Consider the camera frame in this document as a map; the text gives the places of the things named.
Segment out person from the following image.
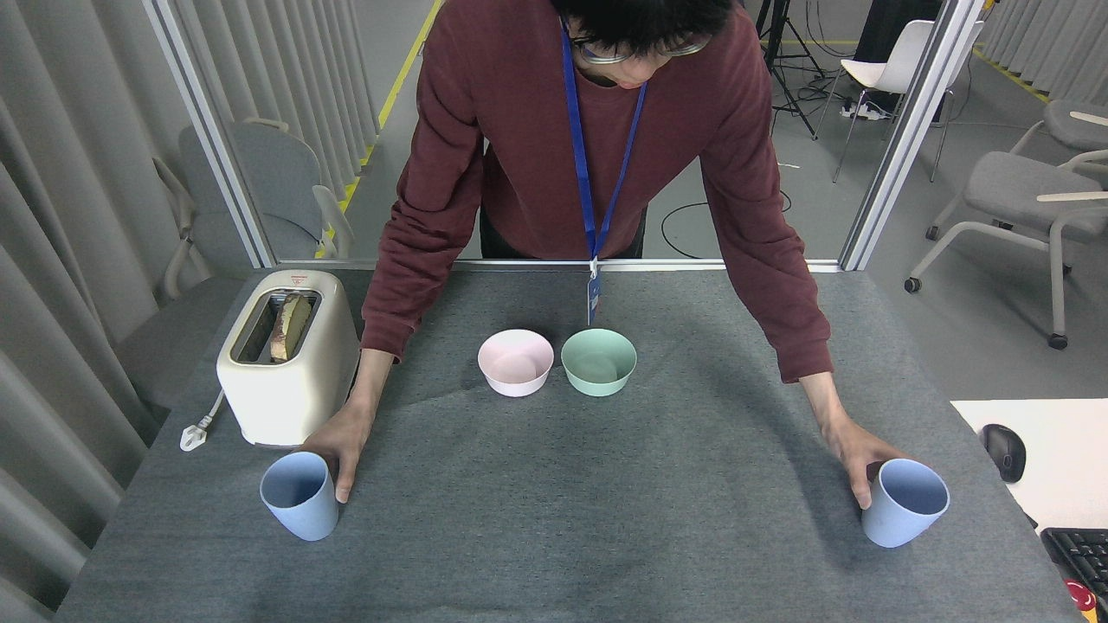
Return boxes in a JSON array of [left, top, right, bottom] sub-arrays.
[[299, 0, 910, 510]]

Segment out grey curtain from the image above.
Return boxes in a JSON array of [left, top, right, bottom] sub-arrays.
[[0, 0, 261, 623], [978, 0, 1108, 106], [173, 0, 382, 260]]

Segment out bread slice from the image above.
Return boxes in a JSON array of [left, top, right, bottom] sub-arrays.
[[269, 292, 312, 363]]

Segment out black floor cable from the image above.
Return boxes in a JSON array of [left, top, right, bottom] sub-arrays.
[[660, 189, 793, 260]]

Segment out blue cup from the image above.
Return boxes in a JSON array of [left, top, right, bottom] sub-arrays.
[[260, 451, 339, 543], [860, 459, 950, 549]]

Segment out green bowl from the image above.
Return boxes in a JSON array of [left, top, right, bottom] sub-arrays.
[[561, 328, 638, 398]]

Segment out dark grey table cloth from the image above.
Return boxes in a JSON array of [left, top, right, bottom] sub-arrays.
[[52, 267, 1087, 623]]

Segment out black cabinet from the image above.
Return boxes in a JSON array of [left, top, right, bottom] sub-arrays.
[[853, 0, 944, 67]]

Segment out white plastic chair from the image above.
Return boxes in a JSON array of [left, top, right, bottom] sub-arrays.
[[814, 19, 988, 183]]

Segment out eyeglasses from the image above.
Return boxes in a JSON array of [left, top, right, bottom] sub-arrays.
[[570, 33, 712, 67]]

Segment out cream toaster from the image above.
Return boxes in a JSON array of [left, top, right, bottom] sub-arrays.
[[216, 269, 361, 449]]

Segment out person's right hand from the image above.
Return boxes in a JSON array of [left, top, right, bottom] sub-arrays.
[[299, 400, 375, 504]]

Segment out person's left hand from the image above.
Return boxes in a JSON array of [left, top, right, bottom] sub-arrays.
[[821, 417, 910, 510]]

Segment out black tripod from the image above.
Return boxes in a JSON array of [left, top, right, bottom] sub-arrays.
[[755, 0, 825, 141]]

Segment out grey chair with white frame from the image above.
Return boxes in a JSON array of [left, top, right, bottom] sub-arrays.
[[1008, 99, 1108, 165], [904, 149, 1108, 350], [154, 117, 357, 300]]

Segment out black keyboard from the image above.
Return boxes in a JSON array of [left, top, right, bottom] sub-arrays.
[[1040, 526, 1108, 620]]

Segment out black computer mouse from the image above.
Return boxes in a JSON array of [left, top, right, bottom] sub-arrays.
[[981, 423, 1027, 484]]

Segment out blue lanyard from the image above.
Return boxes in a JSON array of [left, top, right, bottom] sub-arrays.
[[558, 17, 648, 262]]

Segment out silver frame rail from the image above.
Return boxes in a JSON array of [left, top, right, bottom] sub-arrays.
[[277, 257, 845, 274]]

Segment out white toaster plug cord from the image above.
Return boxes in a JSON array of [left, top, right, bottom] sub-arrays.
[[179, 389, 228, 453]]

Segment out silver post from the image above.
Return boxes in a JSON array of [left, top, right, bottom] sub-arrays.
[[143, 0, 278, 269], [840, 0, 988, 272]]

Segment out white desk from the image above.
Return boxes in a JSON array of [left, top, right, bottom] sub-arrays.
[[950, 398, 1108, 623]]

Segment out pink bowl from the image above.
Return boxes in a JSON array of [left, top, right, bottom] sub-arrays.
[[478, 329, 555, 398]]

